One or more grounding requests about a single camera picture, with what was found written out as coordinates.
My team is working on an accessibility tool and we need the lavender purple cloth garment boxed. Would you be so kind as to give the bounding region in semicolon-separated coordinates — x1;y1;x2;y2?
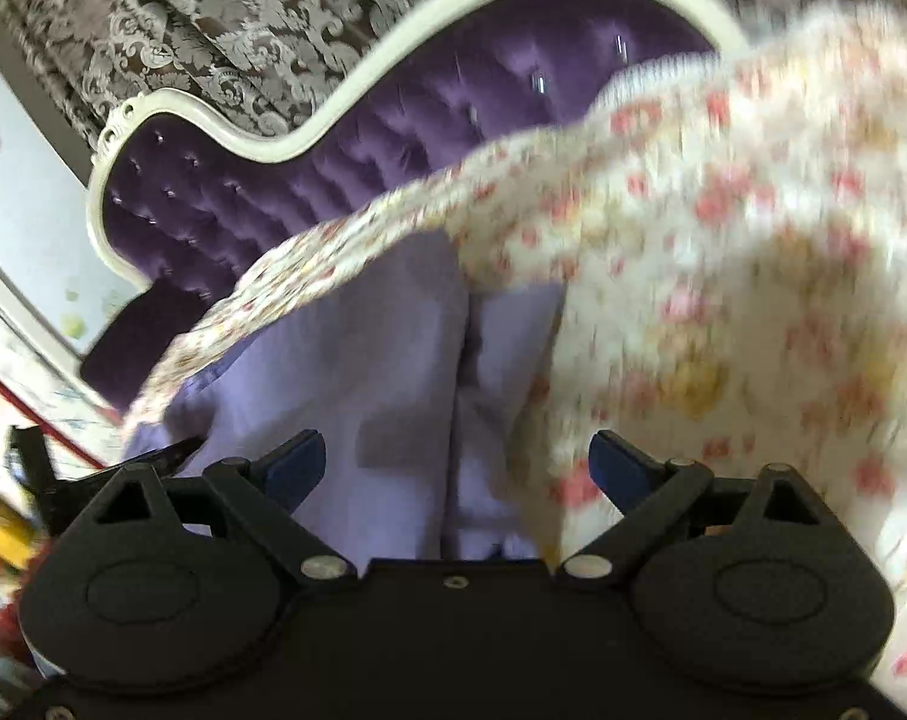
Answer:
125;232;564;567

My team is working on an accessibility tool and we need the purple tufted velvet headboard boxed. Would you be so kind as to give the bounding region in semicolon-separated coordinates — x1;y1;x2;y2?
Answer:
81;0;748;410

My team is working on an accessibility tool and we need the floral quilted bedspread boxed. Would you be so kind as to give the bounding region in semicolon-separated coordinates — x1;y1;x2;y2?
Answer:
125;5;907;710

